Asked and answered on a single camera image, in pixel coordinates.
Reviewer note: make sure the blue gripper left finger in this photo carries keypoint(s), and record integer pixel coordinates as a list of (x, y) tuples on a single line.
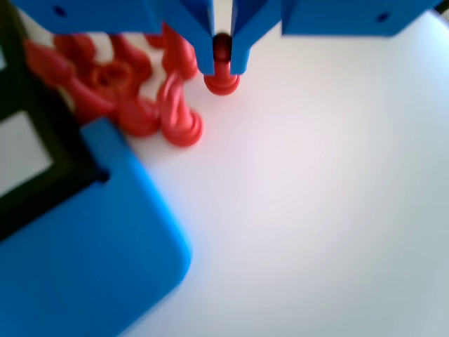
[(189, 21)]

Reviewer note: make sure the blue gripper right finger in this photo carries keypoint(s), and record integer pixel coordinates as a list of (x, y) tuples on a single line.
[(252, 21)]

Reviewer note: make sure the black and white chessboard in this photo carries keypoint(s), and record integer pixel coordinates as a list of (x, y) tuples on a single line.
[(66, 168)]

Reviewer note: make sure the blue plastic block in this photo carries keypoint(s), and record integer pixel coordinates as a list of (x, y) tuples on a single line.
[(87, 245)]

